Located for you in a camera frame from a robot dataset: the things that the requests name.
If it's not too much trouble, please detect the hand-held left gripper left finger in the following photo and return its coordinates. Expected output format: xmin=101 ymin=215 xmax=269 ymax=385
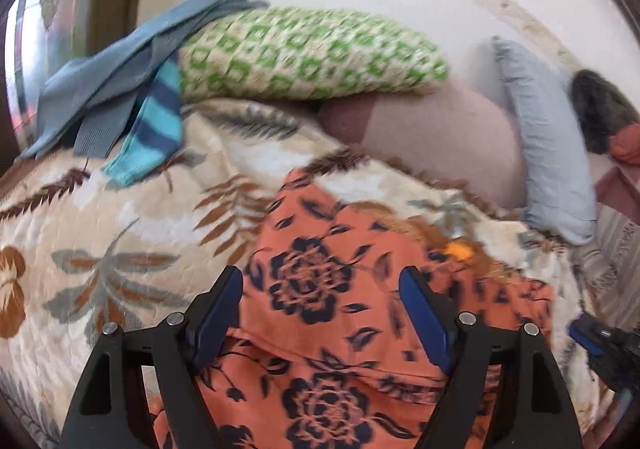
xmin=59 ymin=265 xmax=244 ymax=449

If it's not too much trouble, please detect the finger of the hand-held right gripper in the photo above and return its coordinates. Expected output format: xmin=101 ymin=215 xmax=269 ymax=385
xmin=567 ymin=313 xmax=603 ymax=356

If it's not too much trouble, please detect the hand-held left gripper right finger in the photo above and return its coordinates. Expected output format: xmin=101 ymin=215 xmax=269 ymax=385
xmin=398 ymin=265 xmax=583 ymax=449

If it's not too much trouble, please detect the orange floral garment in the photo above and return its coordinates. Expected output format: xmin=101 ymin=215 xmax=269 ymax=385
xmin=147 ymin=169 xmax=556 ymax=449

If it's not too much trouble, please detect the beige striped cloth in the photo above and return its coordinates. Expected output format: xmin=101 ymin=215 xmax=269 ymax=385
xmin=570 ymin=204 xmax=640 ymax=330

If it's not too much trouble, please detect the floral leaf-print blanket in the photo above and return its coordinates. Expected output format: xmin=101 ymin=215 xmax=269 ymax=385
xmin=0 ymin=99 xmax=621 ymax=449

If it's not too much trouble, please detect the pink quilted cushion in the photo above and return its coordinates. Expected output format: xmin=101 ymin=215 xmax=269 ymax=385
xmin=317 ymin=79 xmax=528 ymax=210

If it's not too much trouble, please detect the red-orange cloth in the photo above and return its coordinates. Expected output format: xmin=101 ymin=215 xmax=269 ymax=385
xmin=607 ymin=125 xmax=640 ymax=164

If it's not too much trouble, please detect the light blue pillow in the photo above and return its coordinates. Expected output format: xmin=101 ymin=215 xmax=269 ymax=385
xmin=491 ymin=35 xmax=598 ymax=246

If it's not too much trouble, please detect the teal striped garment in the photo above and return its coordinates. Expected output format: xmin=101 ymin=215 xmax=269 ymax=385
xmin=101 ymin=54 xmax=183 ymax=187

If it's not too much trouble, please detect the grey ribbed garment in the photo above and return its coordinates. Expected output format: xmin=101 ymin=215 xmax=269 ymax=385
xmin=74 ymin=36 xmax=180 ymax=158

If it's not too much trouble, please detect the dark grey furry cloth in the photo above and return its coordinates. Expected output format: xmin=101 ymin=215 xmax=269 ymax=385
xmin=570 ymin=70 xmax=640 ymax=154

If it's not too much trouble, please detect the blue-grey garment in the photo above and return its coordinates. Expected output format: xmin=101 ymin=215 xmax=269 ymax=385
xmin=17 ymin=0 xmax=271 ymax=160

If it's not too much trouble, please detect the green patterned pillow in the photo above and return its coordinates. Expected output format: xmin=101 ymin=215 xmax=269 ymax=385
xmin=177 ymin=6 xmax=449 ymax=104

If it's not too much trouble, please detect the window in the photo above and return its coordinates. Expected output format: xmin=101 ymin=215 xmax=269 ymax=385
xmin=5 ymin=0 xmax=101 ymax=150

